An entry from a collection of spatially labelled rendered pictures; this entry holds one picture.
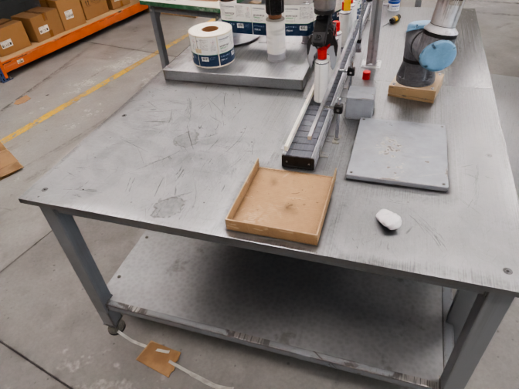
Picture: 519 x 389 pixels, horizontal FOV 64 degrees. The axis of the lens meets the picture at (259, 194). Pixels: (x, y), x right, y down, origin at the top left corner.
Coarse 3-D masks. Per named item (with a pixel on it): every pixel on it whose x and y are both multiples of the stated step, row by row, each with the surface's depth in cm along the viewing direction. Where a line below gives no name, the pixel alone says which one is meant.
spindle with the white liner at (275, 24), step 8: (272, 0) 174; (280, 0) 175; (272, 8) 177; (280, 8) 177; (272, 16) 180; (280, 16) 181; (272, 24) 181; (280, 24) 181; (272, 32) 183; (280, 32) 184; (272, 40) 186; (280, 40) 186; (272, 48) 188; (280, 48) 188; (272, 56) 191; (280, 56) 191
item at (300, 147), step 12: (348, 48) 199; (336, 84) 171; (312, 96) 164; (312, 108) 157; (312, 120) 150; (324, 120) 154; (300, 132) 145; (300, 144) 139; (312, 144) 138; (300, 156) 134
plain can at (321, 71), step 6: (318, 48) 148; (324, 48) 148; (318, 54) 148; (324, 54) 148; (318, 60) 149; (324, 60) 149; (318, 66) 150; (324, 66) 150; (318, 72) 151; (324, 72) 151; (318, 78) 153; (324, 78) 152; (318, 84) 154; (324, 84) 154; (318, 90) 156; (324, 90) 156; (318, 96) 157; (318, 102) 159
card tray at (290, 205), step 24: (264, 168) 138; (336, 168) 129; (240, 192) 124; (264, 192) 128; (288, 192) 128; (312, 192) 127; (240, 216) 121; (264, 216) 120; (288, 216) 119; (312, 216) 119; (288, 240) 113; (312, 240) 110
